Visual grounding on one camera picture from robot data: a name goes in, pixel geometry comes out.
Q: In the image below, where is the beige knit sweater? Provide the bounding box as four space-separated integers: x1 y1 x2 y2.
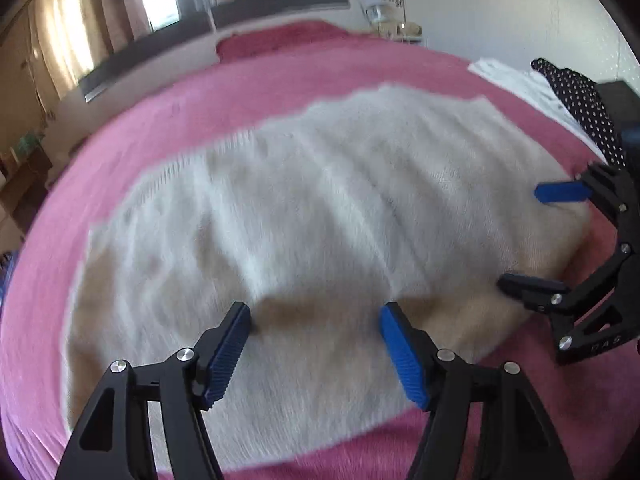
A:
60 85 593 473

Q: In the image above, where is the grey and white headboard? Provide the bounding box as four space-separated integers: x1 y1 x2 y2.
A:
77 0 351 103

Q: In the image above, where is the green box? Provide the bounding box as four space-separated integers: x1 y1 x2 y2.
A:
15 130 41 156

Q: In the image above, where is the wooden desk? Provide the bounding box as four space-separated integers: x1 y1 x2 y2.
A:
0 145 53 241

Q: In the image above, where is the pink bed blanket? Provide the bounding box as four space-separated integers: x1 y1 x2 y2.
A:
0 22 640 480

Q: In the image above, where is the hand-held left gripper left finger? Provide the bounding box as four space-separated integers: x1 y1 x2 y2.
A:
55 301 252 480

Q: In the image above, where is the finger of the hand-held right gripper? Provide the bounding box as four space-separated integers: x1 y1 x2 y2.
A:
497 245 633 343
534 162 633 256

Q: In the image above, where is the dark pink pillow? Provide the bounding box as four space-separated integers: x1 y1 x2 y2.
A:
215 20 351 63

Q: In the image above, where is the beige curtain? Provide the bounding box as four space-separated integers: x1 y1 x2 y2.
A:
27 0 301 101

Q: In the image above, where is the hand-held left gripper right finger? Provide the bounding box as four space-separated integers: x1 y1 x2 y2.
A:
378 301 576 480

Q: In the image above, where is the white garment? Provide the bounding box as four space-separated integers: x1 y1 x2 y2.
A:
467 57 608 153

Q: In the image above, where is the cluttered bedside table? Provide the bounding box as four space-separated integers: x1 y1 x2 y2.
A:
360 0 428 48

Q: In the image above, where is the black polka dot cloth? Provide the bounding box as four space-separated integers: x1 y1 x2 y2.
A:
530 57 628 168

